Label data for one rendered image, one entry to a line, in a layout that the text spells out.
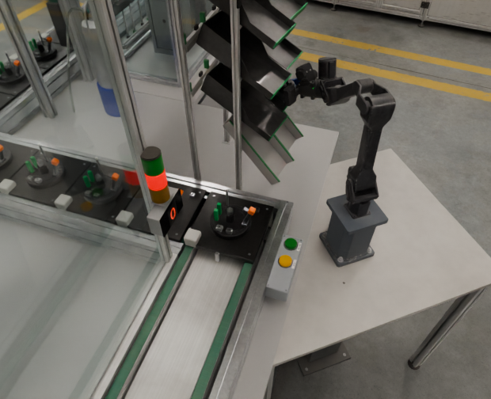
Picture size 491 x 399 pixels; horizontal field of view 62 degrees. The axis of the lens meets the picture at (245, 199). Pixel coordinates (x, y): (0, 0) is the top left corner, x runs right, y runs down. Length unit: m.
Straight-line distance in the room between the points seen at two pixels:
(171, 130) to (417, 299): 1.25
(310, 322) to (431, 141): 2.42
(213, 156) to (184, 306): 0.75
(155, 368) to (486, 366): 1.74
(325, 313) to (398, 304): 0.24
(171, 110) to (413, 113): 2.28
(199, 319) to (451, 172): 2.43
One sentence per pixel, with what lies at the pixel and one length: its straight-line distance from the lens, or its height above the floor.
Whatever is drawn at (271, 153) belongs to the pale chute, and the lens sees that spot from 1.52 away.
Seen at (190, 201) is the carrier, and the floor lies 0.97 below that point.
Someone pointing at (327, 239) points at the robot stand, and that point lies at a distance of 1.47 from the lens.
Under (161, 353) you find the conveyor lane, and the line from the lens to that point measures 1.24.
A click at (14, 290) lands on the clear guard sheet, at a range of 0.79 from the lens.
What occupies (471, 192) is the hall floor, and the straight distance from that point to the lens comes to 3.20.
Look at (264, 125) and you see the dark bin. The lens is 1.39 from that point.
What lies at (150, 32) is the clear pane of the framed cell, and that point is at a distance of 2.18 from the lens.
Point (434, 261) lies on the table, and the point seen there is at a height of 0.86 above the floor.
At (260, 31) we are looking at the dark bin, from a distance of 1.17.
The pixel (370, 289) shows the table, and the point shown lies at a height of 0.86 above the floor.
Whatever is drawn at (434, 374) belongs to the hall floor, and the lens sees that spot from 2.35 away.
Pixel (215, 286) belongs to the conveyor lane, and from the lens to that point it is 1.32.
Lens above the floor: 2.05
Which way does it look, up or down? 48 degrees down
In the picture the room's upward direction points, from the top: straight up
